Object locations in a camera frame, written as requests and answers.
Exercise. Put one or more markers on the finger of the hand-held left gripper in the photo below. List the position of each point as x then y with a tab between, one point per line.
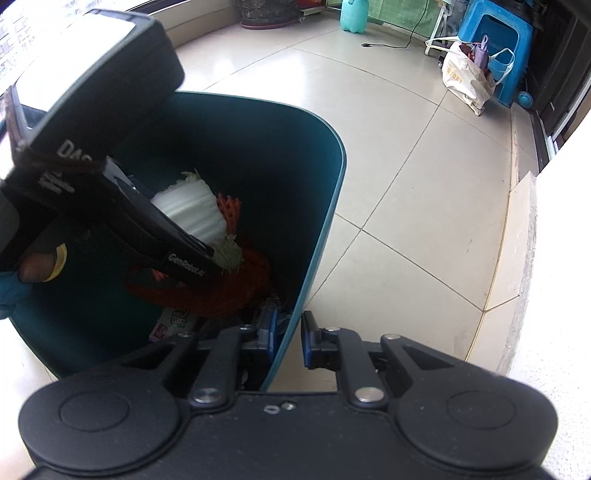
157	207
175	263

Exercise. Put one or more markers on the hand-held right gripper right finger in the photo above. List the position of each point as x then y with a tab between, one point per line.
308	346

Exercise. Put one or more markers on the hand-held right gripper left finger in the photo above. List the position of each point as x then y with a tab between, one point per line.
272	339

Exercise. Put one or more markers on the purple and white packet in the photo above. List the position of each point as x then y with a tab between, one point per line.
173	321

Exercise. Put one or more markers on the red plastic bag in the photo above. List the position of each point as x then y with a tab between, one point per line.
240	281

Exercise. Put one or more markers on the red foam fruit net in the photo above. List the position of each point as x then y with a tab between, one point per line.
229	207

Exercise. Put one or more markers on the teal plastic trash bin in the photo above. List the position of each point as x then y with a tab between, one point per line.
277	161

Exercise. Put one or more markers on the person's left hand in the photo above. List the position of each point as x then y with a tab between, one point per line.
37	267

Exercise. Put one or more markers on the dark ceramic plant pot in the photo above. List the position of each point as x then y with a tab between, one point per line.
263	14

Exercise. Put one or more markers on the small red plant pot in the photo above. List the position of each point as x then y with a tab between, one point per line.
311	3

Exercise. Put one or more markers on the teal spray bottle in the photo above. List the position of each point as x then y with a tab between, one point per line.
354	16

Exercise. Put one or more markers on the white tote bag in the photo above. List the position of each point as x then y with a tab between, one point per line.
461	78

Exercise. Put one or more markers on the purple bag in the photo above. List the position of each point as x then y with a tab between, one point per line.
482	57

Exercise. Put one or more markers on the light blue bag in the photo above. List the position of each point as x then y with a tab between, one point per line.
501	69

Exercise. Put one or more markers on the blue plastic stool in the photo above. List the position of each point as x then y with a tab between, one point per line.
489	27

